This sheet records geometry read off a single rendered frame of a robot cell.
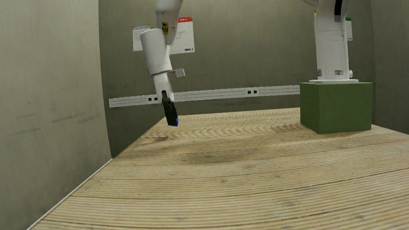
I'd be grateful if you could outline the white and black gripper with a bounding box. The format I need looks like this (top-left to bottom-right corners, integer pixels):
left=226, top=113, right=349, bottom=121
left=151, top=72, right=178, bottom=124

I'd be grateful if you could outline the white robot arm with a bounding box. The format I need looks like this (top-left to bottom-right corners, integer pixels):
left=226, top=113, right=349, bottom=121
left=140, top=0, right=358, bottom=84

